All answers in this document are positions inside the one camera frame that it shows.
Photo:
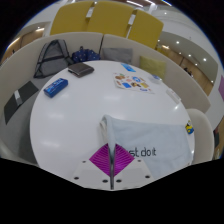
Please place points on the navy blue dotted bag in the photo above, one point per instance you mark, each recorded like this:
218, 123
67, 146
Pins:
85, 55

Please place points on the yellow-green cushion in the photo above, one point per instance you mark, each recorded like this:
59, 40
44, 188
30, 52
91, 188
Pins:
152, 66

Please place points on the light blue towel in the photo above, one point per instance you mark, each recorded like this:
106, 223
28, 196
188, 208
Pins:
163, 138

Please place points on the purple wall poster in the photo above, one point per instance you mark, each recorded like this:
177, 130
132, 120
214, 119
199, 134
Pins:
221, 88

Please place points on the curved beige sofa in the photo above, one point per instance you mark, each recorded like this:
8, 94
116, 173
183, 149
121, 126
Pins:
20, 66

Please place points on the colourful sticker sheet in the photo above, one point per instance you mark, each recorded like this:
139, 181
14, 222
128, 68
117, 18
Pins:
131, 82

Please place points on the white armchair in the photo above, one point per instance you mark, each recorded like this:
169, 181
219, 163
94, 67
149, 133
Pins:
201, 140

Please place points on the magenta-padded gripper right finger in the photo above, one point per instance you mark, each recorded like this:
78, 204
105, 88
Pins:
124, 159

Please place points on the blue rectangular box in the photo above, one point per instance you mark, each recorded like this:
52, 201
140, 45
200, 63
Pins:
55, 87

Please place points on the ceiling lights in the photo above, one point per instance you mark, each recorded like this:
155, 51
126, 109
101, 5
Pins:
134, 3

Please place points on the small blue white packet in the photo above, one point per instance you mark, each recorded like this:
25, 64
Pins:
155, 79

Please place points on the yellow wall panel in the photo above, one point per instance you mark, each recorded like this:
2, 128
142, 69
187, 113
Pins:
146, 30
110, 18
70, 18

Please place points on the grey cushion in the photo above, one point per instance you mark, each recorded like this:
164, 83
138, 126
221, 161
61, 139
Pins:
116, 55

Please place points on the yellow cartoon figure toy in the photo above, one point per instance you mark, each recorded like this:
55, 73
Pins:
189, 128

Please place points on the dark brown pouch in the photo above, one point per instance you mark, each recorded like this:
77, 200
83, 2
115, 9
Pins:
80, 69

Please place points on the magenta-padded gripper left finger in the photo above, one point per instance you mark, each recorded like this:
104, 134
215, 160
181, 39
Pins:
100, 160

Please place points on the black mesh backpack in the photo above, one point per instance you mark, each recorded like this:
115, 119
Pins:
51, 60

